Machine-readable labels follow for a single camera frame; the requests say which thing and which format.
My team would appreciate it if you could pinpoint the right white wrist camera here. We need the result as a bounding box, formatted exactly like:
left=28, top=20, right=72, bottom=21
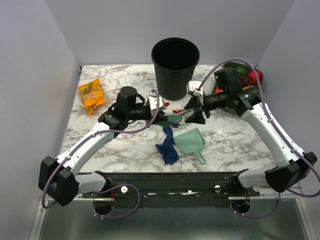
left=186, top=81, right=204, bottom=97

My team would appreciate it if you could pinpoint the purple grape bunch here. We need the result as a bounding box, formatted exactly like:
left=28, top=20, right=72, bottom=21
left=238, top=75, right=254, bottom=88

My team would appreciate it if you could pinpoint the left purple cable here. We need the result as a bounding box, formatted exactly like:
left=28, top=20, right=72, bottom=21
left=41, top=89, right=161, bottom=220

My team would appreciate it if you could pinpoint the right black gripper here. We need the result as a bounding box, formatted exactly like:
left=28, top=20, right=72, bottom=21
left=184, top=90, right=229, bottom=125

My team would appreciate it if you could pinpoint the dark blue cloth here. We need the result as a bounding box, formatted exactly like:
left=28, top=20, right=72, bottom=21
left=155, top=123, right=180, bottom=166

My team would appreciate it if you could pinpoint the purple cable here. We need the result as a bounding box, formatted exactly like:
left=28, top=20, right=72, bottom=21
left=197, top=57, right=320, bottom=219
left=41, top=89, right=161, bottom=220

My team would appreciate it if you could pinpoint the black plastic trash bin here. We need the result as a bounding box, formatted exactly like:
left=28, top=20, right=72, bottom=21
left=151, top=37, right=200, bottom=101

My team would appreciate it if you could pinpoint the green plastic dustpan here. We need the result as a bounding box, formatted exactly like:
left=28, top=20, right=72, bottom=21
left=173, top=127, right=207, bottom=165

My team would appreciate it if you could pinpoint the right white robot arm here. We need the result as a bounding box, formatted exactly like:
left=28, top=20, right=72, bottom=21
left=185, top=67, right=317, bottom=196

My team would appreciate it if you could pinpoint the aluminium rail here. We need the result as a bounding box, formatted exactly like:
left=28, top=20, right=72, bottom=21
left=228, top=187, right=300, bottom=201

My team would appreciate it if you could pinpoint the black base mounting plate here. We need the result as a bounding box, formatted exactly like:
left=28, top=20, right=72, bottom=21
left=81, top=169, right=261, bottom=210

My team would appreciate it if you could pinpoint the red apple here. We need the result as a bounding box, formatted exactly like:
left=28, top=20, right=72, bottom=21
left=248, top=70, right=263, bottom=85

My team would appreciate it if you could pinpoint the dark grey fruit tray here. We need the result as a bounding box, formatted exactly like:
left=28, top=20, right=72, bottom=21
left=212, top=61, right=264, bottom=94

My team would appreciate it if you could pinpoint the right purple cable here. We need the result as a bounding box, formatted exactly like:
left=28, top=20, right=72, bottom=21
left=197, top=57, right=320, bottom=219

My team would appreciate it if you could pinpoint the green lime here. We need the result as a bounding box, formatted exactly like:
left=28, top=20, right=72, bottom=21
left=235, top=66, right=248, bottom=76

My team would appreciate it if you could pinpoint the red paper scrap right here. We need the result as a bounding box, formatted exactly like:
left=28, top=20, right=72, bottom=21
left=172, top=109, right=185, bottom=114

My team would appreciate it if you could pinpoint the green hand brush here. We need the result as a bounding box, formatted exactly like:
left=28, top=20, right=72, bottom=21
left=152, top=109, right=193, bottom=128

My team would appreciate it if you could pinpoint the orange snack bag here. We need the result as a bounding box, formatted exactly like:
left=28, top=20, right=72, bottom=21
left=77, top=79, right=106, bottom=116

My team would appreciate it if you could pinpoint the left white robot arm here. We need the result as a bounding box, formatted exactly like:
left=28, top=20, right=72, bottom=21
left=38, top=86, right=165, bottom=209

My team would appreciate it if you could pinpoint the orange spiky fruit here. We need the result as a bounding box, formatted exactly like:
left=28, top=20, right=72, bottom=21
left=242, top=85, right=255, bottom=91

